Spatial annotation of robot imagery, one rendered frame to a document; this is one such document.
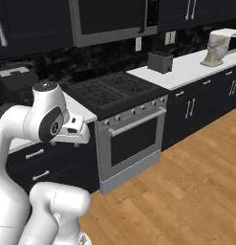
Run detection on dark cupboards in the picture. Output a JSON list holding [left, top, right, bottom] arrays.
[[161, 64, 236, 151], [157, 0, 236, 33], [0, 0, 75, 62]]

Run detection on dark drawer front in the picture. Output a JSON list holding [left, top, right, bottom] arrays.
[[6, 122, 98, 173], [13, 161, 101, 196]]

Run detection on white double wall socket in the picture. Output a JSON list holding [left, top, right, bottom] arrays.
[[164, 30, 177, 46]]

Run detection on white stand mixer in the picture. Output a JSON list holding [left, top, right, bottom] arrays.
[[199, 28, 236, 68]]

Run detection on steel drawer handle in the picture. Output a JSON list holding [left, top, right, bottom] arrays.
[[32, 169, 51, 182], [25, 148, 46, 161]]

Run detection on black hob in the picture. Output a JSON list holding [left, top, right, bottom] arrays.
[[59, 71, 171, 122]]

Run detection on steel oven door handle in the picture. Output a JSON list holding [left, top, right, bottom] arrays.
[[107, 107, 168, 138]]

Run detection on dark lower cupboards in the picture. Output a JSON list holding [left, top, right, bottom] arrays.
[[161, 64, 236, 151]]

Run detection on dark upper cupboards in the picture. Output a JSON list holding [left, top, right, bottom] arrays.
[[0, 0, 75, 62], [157, 0, 236, 33]]

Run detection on dark toaster oven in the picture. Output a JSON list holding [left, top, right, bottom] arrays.
[[0, 64, 40, 103]]

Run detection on steel microwave oven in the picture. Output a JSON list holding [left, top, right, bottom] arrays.
[[68, 0, 160, 49]]

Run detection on dark grey toaster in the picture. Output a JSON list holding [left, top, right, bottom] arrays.
[[147, 50, 174, 75]]

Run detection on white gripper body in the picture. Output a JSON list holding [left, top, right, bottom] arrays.
[[53, 122, 92, 146]]

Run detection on steel oven door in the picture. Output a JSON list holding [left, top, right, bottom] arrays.
[[104, 106, 168, 184]]

